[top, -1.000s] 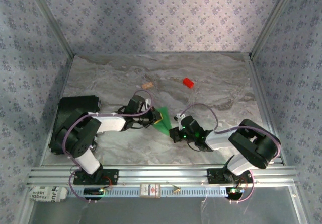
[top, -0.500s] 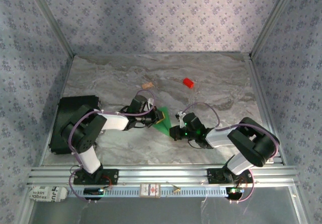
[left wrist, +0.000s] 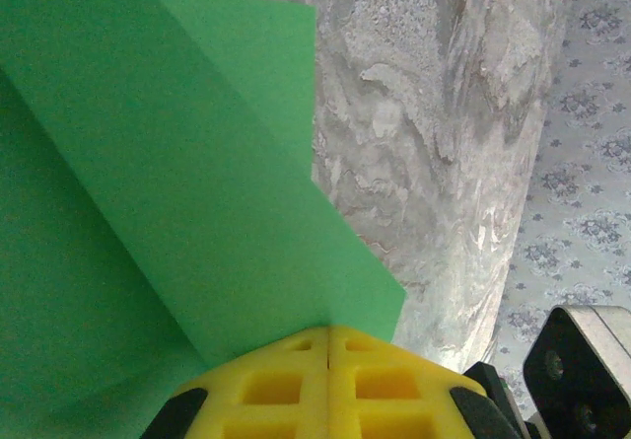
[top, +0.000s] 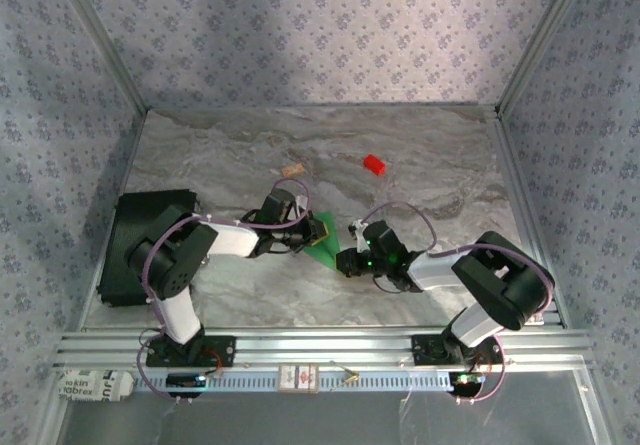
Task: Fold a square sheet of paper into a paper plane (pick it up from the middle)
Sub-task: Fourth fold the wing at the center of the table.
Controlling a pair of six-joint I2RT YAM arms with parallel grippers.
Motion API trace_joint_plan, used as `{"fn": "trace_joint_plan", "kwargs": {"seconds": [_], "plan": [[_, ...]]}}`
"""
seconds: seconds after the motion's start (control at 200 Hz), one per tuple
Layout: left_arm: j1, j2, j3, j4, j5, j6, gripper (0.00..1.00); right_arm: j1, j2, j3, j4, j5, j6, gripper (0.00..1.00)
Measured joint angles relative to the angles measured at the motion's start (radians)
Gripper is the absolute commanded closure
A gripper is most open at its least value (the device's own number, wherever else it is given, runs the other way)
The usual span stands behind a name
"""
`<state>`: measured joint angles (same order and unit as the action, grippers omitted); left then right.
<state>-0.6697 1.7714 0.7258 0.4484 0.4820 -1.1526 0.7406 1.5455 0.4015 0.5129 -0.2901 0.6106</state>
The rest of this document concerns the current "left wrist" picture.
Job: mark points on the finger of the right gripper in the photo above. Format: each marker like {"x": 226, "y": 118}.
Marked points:
{"x": 500, "y": 404}

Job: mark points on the green paper sheet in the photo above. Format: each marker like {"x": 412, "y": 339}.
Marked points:
{"x": 148, "y": 163}

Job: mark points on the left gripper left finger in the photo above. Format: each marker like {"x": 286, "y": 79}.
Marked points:
{"x": 276, "y": 394}

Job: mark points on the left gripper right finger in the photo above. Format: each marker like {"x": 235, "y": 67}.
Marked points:
{"x": 384, "y": 394}

